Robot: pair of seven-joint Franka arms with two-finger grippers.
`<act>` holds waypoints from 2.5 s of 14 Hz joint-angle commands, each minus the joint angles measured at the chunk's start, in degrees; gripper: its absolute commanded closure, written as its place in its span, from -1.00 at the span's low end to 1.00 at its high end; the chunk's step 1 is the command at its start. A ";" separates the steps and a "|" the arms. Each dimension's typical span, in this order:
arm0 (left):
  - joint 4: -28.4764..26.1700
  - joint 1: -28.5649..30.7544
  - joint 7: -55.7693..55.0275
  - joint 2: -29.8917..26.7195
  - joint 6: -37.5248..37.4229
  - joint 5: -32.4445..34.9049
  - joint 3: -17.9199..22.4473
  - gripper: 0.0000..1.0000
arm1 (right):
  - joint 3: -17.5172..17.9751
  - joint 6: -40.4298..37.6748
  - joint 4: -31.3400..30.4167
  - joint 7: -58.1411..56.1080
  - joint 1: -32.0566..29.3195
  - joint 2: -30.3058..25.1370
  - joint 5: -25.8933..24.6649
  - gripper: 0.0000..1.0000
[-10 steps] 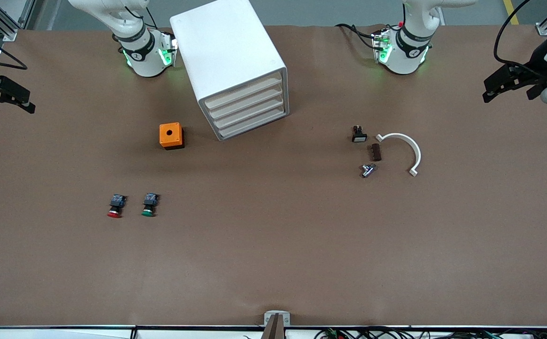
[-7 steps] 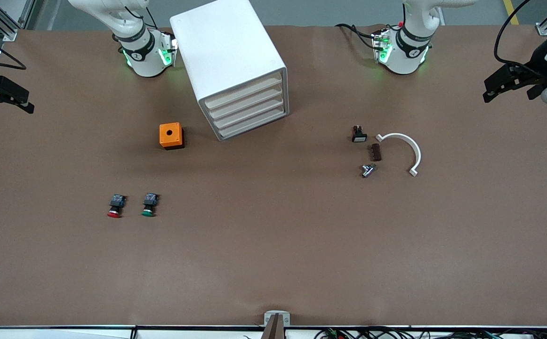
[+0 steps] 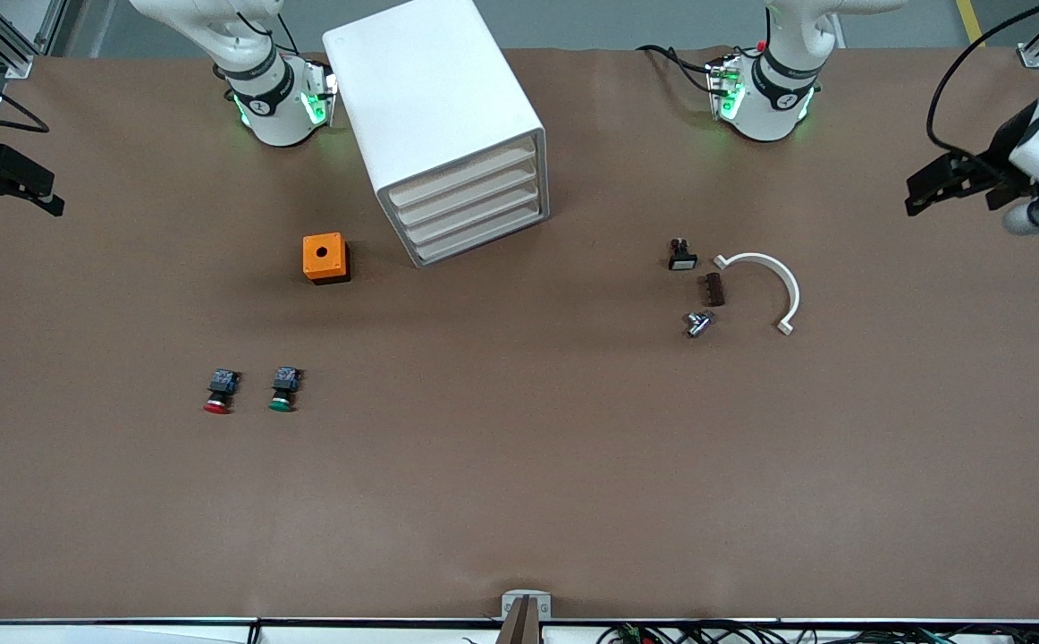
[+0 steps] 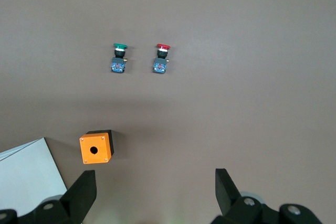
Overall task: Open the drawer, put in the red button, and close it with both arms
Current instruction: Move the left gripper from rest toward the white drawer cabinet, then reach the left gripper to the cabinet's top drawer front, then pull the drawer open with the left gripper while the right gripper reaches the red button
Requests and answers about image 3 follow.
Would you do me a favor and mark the white drawer cabinet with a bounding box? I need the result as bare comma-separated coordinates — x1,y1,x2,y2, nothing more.
323,0,550,268

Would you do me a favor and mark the black base cable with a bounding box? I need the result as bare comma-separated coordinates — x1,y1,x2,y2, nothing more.
635,42,722,96

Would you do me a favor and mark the green push button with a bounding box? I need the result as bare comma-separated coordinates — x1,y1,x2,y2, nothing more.
268,366,304,414

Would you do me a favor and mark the brown table cover sheet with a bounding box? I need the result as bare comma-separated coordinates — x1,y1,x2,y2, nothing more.
0,45,1039,623

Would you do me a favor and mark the black cable bundle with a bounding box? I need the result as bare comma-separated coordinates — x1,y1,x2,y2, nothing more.
598,619,1039,644

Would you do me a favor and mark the red push button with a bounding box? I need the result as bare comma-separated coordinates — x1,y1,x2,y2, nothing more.
203,368,242,415

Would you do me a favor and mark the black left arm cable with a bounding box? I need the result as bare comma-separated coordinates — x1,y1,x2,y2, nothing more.
925,0,1039,158

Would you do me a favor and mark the orange button enclosure box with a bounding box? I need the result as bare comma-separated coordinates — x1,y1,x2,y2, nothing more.
302,233,351,286

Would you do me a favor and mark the white curved plastic bracket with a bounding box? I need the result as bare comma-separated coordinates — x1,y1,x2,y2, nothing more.
713,252,801,336

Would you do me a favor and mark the cream plastic drawer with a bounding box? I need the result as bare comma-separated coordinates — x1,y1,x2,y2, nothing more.
401,174,545,249
393,154,543,230
385,134,541,212
410,195,547,267

